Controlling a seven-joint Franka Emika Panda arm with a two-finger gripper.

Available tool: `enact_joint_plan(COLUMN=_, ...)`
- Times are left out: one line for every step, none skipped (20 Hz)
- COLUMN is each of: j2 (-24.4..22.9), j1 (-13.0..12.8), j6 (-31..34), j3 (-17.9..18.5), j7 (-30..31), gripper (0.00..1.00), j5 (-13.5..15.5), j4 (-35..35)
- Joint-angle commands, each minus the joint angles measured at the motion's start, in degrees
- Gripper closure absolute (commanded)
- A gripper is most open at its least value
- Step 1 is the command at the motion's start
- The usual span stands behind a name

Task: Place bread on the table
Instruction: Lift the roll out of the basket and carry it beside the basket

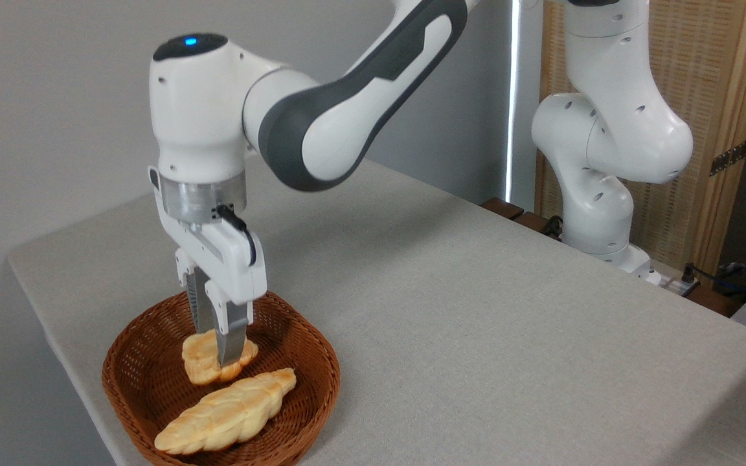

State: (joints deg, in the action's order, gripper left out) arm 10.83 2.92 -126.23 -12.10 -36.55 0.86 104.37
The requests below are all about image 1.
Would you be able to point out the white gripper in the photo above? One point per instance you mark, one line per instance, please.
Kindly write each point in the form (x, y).
(234, 262)

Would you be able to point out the small round bread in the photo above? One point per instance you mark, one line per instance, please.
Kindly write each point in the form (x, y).
(201, 362)

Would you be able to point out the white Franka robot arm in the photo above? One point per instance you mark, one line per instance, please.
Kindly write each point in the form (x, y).
(347, 110)

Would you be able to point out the long braided bread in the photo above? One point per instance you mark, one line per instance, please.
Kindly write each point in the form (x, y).
(230, 414)

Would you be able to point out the brown wicker basket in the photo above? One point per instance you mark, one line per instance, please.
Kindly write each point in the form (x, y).
(140, 382)

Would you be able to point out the dark wooden slat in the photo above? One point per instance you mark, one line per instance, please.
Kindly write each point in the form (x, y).
(502, 208)
(535, 223)

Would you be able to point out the black power plug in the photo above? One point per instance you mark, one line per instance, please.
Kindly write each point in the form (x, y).
(689, 275)

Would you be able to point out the brass hinge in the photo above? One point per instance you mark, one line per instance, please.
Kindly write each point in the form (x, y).
(729, 157)

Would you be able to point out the wooden woven screen panel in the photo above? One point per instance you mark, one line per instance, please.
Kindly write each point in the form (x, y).
(716, 65)

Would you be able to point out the white camera box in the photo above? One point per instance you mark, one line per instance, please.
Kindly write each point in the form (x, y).
(153, 180)

